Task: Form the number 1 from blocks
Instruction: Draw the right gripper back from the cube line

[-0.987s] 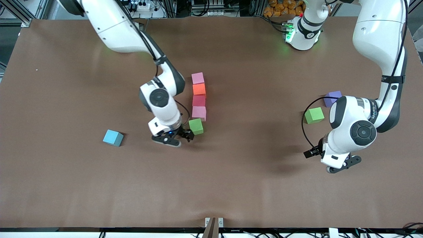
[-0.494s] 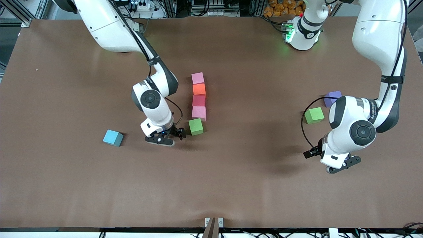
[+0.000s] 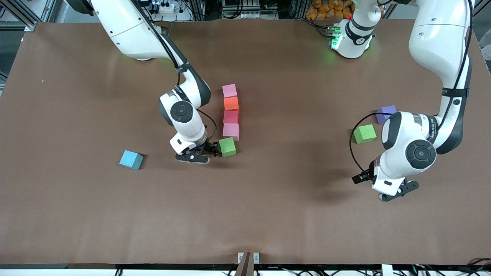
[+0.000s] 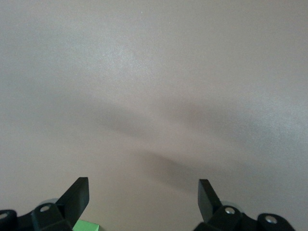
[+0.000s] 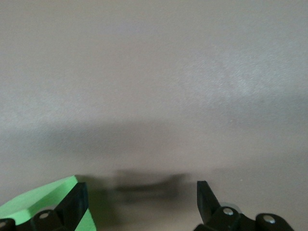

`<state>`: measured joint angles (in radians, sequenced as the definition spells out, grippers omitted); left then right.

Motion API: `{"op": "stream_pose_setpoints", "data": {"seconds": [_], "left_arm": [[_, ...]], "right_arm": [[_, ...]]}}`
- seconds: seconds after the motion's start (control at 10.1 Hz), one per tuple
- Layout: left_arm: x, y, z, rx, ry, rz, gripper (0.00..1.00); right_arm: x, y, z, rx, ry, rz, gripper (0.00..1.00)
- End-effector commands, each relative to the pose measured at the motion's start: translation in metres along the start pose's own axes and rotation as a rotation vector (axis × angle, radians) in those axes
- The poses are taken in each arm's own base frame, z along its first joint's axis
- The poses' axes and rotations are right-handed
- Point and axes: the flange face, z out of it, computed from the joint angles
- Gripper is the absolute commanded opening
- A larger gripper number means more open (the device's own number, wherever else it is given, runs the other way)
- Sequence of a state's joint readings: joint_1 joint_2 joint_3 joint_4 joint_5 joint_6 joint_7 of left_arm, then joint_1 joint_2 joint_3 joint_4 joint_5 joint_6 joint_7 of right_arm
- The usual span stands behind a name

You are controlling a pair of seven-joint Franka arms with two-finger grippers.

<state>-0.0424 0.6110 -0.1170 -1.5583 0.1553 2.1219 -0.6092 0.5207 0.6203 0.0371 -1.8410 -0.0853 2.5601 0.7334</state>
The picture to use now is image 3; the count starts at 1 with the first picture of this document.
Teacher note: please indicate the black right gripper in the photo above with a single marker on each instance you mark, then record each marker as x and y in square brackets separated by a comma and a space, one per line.
[210, 148]

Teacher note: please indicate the green foam block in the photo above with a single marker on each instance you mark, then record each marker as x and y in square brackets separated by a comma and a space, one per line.
[364, 133]
[228, 147]

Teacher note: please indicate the light pink foam block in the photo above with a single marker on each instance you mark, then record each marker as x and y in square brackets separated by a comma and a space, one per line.
[231, 132]

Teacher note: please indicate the crimson red foam block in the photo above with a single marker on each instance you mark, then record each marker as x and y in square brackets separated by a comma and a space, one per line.
[231, 117]

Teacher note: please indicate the orange foam block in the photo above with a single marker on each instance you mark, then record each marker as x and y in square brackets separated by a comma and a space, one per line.
[231, 104]

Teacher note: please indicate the dusty mauve foam block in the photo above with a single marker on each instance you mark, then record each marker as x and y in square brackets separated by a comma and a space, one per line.
[229, 91]

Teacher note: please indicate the blue foam block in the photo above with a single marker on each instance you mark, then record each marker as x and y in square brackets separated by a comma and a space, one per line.
[131, 160]

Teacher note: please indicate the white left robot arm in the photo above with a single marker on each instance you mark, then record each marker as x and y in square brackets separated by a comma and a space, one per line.
[441, 57]

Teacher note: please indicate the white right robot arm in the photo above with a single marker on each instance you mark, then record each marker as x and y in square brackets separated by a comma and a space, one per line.
[130, 30]

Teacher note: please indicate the purple foam block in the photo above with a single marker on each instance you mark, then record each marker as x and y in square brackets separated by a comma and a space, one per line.
[385, 113]

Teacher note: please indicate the large brown table mat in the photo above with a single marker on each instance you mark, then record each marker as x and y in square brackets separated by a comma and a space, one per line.
[245, 214]

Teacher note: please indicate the metal rack equipment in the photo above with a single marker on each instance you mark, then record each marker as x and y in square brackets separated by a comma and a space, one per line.
[245, 11]

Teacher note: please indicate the white power strip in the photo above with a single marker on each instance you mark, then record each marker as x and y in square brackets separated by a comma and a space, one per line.
[165, 7]

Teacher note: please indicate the bag of orange fruit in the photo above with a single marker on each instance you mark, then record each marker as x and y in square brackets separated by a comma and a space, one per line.
[330, 9]

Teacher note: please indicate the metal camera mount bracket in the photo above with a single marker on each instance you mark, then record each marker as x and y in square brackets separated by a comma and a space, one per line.
[247, 264]

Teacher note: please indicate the aluminium frame profile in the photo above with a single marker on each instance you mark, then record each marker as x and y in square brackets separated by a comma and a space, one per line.
[475, 11]
[30, 26]

